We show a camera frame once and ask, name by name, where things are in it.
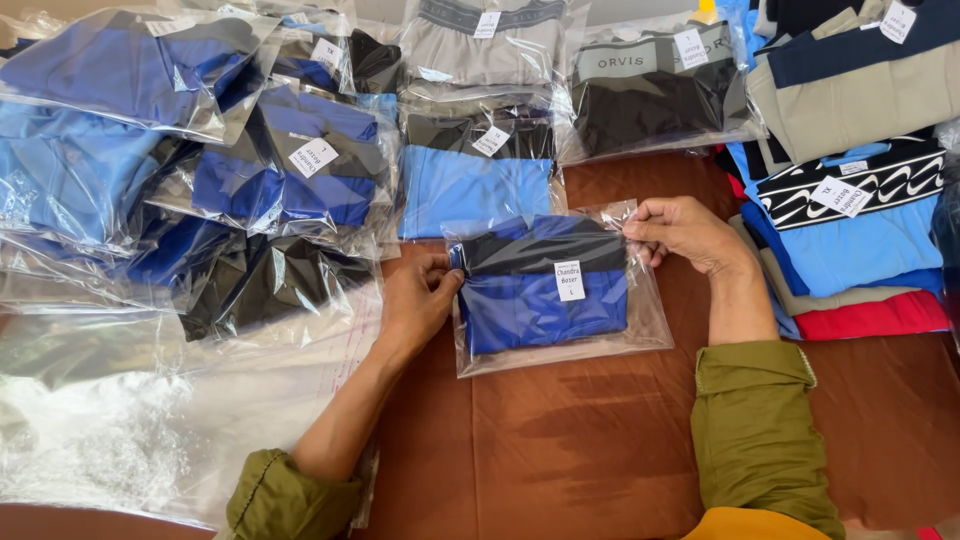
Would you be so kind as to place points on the person's right hand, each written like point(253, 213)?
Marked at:
point(697, 232)

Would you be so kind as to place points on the person's left hand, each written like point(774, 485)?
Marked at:
point(412, 307)

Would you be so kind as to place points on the blue black boxer clear packet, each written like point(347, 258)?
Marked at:
point(540, 300)

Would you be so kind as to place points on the stack of unbagged folded boxers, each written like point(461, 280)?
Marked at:
point(847, 187)

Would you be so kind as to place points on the pile of bagged boxer shorts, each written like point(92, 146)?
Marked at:
point(300, 150)

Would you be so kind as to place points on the olive green right sleeve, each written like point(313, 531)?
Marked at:
point(750, 435)

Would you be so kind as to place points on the olive green sleeve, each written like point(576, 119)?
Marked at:
point(750, 435)
point(289, 499)

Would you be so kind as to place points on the brown table cover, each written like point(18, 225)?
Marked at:
point(570, 450)

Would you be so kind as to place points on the olive green left sleeve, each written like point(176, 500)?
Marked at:
point(289, 499)

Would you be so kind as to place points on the heap of empty clear bags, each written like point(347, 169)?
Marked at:
point(150, 420)

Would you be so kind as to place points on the yellow garment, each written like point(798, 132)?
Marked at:
point(750, 526)

